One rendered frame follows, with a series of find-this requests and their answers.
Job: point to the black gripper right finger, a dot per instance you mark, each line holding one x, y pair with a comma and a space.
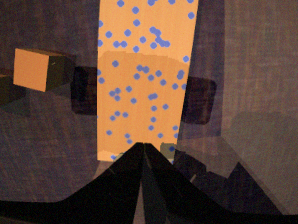
169, 198

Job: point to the orange strip with blue dots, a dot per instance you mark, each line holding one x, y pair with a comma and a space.
143, 55

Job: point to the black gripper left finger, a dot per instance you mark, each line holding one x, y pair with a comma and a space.
110, 199

